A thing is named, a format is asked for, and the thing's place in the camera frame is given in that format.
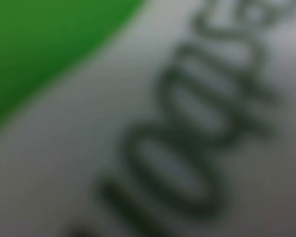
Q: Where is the clear water bottle green label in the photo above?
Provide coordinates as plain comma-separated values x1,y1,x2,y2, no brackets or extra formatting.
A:
0,0,296,237

